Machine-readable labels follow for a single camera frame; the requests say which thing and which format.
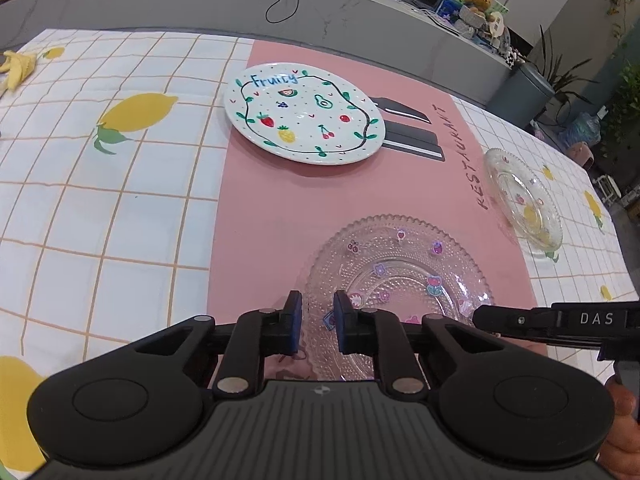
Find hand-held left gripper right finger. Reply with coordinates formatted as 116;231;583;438
333;290;506;395

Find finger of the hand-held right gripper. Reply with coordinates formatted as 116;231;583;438
472;304;553;337

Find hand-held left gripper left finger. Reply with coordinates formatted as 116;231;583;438
132;290;304;395

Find clear glass plate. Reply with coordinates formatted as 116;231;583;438
482;147;564;256
303;213;493;381

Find white fruit-print plate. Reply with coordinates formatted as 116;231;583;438
223;62;388;167

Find person's right hand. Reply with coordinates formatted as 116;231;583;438
597;380;640;480

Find pink placemat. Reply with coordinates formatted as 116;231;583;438
207;37;538;386

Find pink object on floor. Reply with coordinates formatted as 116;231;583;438
570;142;596;171

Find blue plastic bag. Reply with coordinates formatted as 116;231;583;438
560;112;601;149

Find white checkered lemon tablecloth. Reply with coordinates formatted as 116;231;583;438
0;27;640;476

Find grey trash can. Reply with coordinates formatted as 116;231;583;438
487;62;556;128

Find green potted floor plant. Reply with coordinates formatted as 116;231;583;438
525;25;601;107

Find colourful picture board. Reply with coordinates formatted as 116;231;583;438
435;0;510;27

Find grey stone tv console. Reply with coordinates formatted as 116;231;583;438
0;0;521;111

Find banana peel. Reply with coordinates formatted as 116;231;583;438
0;50;38;97

